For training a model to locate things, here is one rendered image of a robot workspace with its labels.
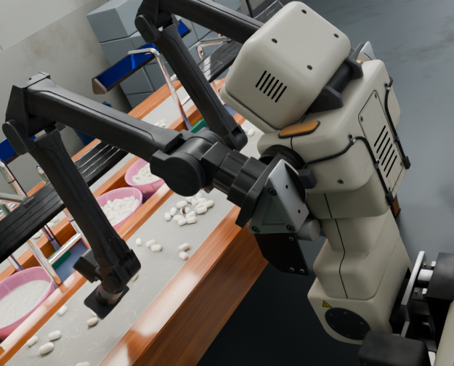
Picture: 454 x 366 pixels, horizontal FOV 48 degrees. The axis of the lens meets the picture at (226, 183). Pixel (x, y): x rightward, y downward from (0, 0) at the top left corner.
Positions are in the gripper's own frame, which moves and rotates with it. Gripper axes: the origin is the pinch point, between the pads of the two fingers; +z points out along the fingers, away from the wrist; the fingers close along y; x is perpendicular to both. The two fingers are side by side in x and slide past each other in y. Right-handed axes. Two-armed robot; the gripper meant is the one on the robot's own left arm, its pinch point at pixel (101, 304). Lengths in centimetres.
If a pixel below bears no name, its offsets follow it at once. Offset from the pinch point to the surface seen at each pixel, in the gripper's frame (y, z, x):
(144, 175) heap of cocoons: -63, 43, -26
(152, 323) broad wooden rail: -2.6, -7.9, 13.3
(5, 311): 10.0, 38.7, -23.4
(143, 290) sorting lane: -12.2, 4.7, 5.7
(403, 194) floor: -154, 44, 70
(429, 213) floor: -143, 31, 81
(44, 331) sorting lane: 10.1, 20.4, -8.1
